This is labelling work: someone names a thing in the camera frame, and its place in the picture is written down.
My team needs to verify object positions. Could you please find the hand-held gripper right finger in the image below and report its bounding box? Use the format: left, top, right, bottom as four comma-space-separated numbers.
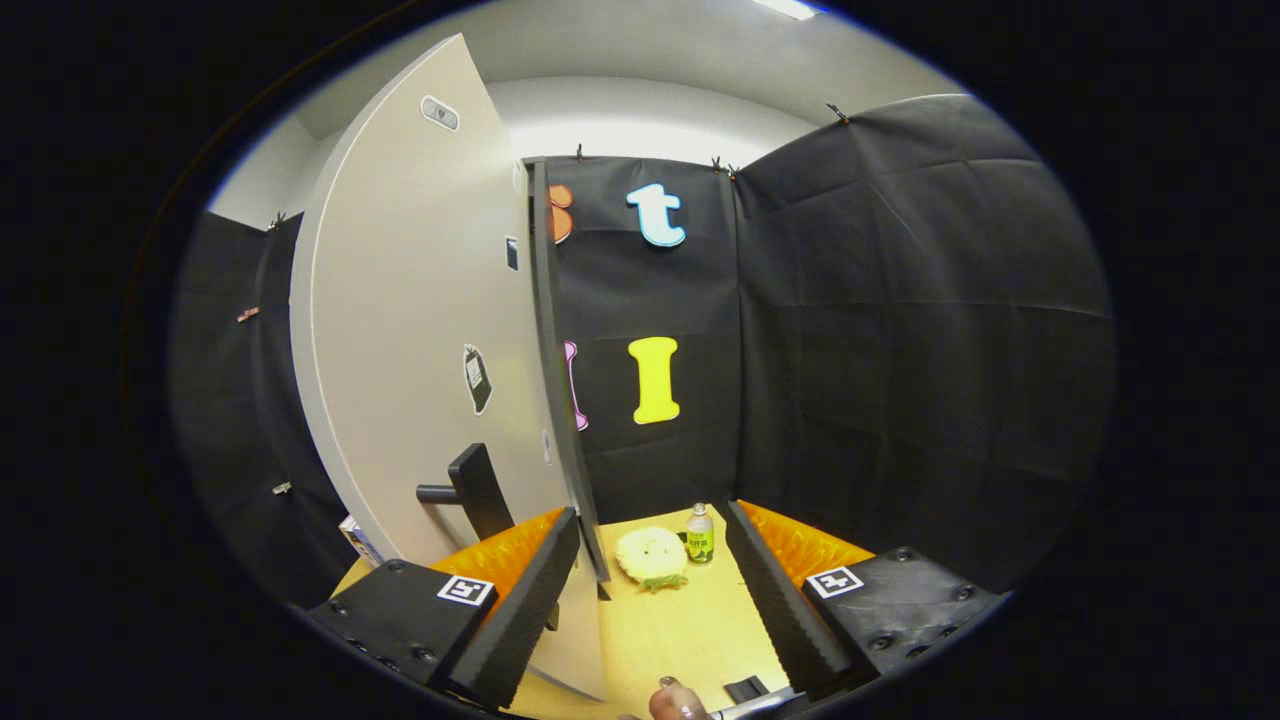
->
722, 498, 1006, 701

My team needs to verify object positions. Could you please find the yellow plush toy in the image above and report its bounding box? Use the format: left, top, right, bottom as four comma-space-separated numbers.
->
614, 526, 691, 593

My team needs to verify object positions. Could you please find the black backdrop cloth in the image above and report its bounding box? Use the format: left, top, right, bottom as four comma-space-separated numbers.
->
170, 93, 1116, 611

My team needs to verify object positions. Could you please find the black door handle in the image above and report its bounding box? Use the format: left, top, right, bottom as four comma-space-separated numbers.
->
416, 442, 517, 541

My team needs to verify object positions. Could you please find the grey shoe cabinet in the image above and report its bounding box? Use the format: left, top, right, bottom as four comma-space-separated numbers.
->
525, 160, 613, 583

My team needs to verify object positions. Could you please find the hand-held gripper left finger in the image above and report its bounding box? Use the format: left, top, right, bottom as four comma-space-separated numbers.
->
305, 506, 583, 711

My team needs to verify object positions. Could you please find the green drink bottle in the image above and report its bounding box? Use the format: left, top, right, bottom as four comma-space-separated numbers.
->
685, 503, 716, 566

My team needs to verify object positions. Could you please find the blue cover book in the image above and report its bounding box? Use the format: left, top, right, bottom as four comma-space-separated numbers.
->
338, 515, 386, 569

